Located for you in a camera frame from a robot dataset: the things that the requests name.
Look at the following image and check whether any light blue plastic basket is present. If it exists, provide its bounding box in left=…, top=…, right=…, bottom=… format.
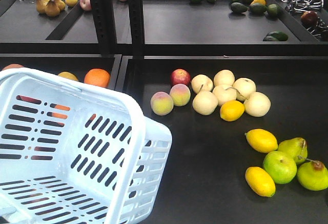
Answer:
left=1, top=68, right=172, bottom=223

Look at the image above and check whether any peach right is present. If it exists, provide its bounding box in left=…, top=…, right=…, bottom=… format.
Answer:
left=169, top=84, right=191, bottom=107

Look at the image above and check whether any red peach apple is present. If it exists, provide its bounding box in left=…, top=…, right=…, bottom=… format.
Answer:
left=170, top=69, right=191, bottom=86

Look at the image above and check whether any white pear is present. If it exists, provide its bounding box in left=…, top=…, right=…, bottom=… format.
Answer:
left=192, top=86, right=218, bottom=115

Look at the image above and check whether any yellow lemon centre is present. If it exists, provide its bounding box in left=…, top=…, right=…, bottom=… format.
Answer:
left=220, top=100, right=245, bottom=121

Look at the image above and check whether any yellow lemon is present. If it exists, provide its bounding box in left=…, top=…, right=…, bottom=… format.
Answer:
left=220, top=100, right=245, bottom=121
left=245, top=129, right=278, bottom=153
left=244, top=167, right=276, bottom=197

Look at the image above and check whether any large orange far right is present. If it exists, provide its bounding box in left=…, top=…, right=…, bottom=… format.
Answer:
left=84, top=68, right=110, bottom=88

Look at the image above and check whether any black wooden display stand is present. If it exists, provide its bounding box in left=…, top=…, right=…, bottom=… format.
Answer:
left=1, top=53, right=122, bottom=90

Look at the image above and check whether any black upper tray shelf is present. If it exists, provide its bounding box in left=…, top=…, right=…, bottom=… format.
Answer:
left=1, top=0, right=327, bottom=57

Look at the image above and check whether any yellow round citrus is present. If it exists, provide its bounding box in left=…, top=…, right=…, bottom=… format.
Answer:
left=58, top=71, right=78, bottom=81

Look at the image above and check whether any yellow lemon right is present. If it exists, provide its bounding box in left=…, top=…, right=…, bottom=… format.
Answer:
left=245, top=129, right=278, bottom=153

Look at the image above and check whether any yellow lemon bottom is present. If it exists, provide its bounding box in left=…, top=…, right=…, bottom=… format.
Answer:
left=244, top=167, right=276, bottom=197

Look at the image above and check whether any green apple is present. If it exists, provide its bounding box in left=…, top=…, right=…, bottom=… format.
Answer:
left=262, top=151, right=297, bottom=185

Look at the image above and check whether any green pear upper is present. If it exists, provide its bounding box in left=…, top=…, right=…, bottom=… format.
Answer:
left=278, top=137, right=308, bottom=165

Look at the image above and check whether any green pear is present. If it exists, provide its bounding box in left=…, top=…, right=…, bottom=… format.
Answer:
left=278, top=137, right=308, bottom=165
left=296, top=160, right=327, bottom=191

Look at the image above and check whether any brown pear middle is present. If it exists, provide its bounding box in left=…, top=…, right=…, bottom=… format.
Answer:
left=45, top=0, right=66, bottom=17

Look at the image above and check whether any small orange lower right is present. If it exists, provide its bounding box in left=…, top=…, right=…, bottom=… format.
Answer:
left=2, top=64, right=24, bottom=71

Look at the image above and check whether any brown pear left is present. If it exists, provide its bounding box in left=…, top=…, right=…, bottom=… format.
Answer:
left=35, top=0, right=49, bottom=14

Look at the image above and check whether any green pear lower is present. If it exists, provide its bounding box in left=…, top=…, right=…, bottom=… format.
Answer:
left=296, top=160, right=327, bottom=191

